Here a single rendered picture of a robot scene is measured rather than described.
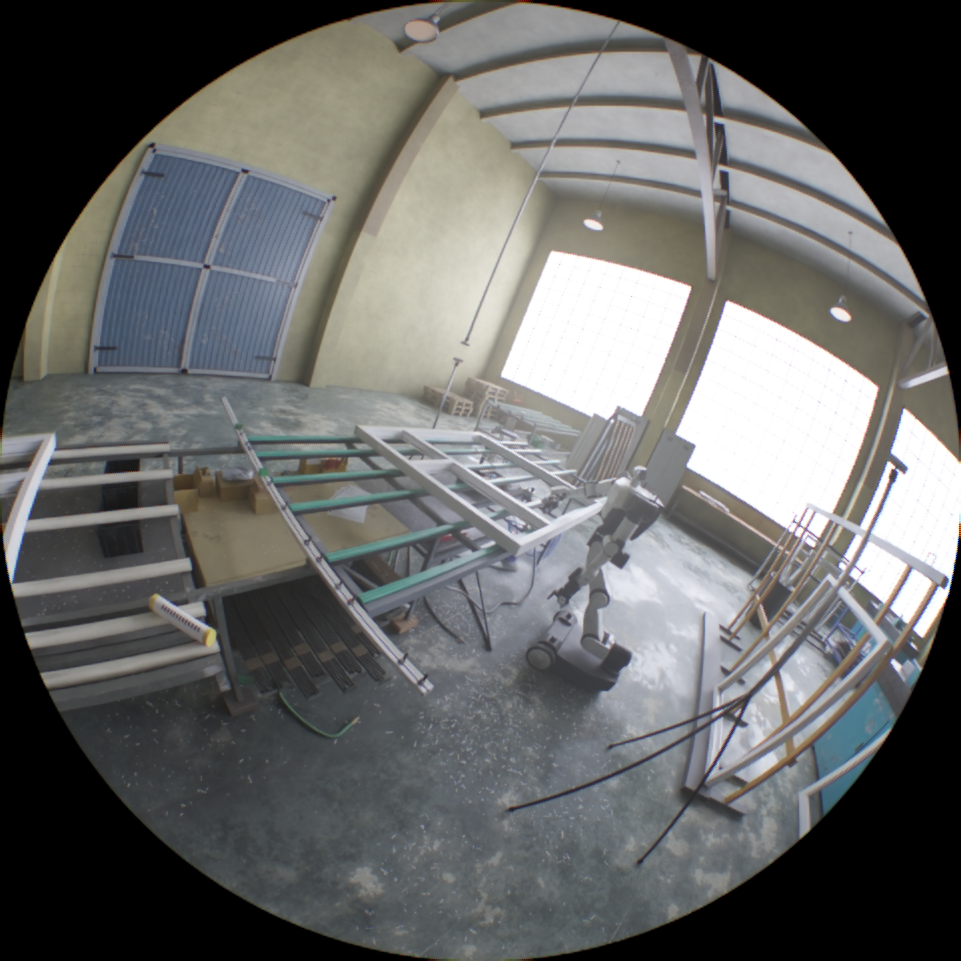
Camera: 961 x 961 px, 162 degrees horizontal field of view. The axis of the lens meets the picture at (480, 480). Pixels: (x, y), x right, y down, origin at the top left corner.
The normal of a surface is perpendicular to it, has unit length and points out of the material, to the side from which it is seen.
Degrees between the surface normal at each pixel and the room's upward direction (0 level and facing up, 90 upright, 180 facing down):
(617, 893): 0
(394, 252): 90
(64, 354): 90
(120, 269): 90
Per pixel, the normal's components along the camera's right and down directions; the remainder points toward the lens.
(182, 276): 0.73, 0.48
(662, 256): -0.58, 0.07
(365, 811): 0.36, -0.88
